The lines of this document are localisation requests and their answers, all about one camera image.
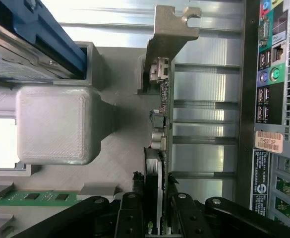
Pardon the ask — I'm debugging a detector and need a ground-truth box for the hard disk with blue label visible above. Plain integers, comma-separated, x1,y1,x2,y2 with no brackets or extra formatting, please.
0,14,68,82

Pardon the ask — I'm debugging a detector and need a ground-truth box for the open black PC case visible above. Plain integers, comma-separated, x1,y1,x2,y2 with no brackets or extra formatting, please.
238,0,290,230

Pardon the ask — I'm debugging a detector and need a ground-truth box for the gray printed parts rack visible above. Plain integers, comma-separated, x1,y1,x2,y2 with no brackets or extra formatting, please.
0,42,173,238

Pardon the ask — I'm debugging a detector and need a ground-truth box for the orange service tag sticker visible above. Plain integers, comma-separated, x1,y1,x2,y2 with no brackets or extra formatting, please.
255,130,284,154

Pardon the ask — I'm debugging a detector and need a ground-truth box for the green RAM stick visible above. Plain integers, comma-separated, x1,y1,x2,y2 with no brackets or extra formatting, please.
0,189,86,208

